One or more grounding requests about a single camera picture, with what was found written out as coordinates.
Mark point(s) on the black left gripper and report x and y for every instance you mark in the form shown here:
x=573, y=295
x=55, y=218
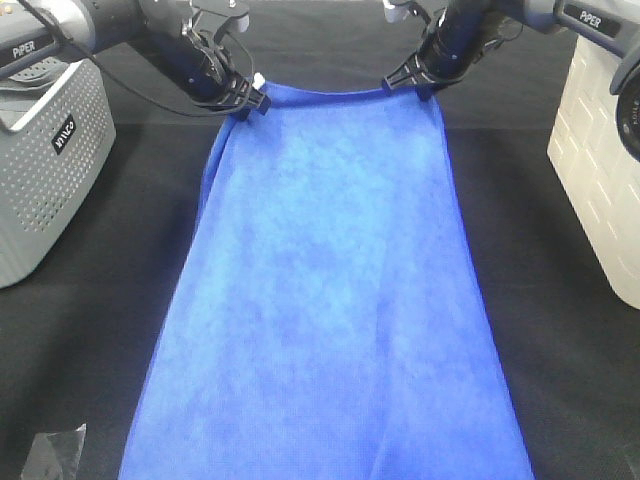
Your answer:
x=202, y=67

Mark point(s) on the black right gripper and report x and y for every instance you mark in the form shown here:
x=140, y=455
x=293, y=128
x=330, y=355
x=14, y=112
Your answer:
x=451, y=44

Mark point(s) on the blue microfibre towel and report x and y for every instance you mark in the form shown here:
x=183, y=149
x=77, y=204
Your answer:
x=328, y=322

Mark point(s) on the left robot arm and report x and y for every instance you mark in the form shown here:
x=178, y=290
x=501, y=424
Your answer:
x=32, y=31

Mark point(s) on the grey perforated plastic basket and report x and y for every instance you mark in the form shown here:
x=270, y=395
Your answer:
x=56, y=134

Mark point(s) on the white plastic basket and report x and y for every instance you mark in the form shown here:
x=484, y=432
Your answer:
x=600, y=178

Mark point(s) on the black table cloth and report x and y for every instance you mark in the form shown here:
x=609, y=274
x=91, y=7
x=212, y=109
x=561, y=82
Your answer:
x=78, y=333

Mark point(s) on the clear tape strip left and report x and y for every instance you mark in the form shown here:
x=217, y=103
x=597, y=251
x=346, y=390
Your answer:
x=55, y=455

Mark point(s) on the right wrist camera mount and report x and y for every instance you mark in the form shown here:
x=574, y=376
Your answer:
x=396, y=11

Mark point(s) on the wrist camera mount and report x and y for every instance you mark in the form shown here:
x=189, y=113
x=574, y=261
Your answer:
x=221, y=16
x=396, y=11

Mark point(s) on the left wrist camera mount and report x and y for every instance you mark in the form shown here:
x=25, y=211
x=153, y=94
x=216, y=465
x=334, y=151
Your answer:
x=221, y=16

